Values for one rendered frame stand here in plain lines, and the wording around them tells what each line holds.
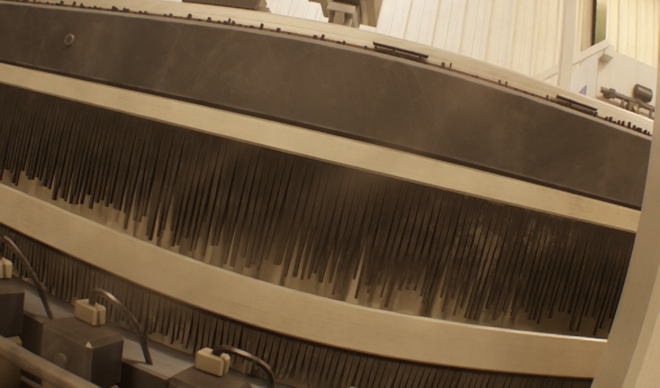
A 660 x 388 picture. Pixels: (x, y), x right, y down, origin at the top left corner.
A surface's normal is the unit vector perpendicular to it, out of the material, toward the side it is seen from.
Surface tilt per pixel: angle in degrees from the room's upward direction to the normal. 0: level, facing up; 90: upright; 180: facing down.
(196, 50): 90
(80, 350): 90
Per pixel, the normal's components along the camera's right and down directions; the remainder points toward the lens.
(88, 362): 0.65, 0.07
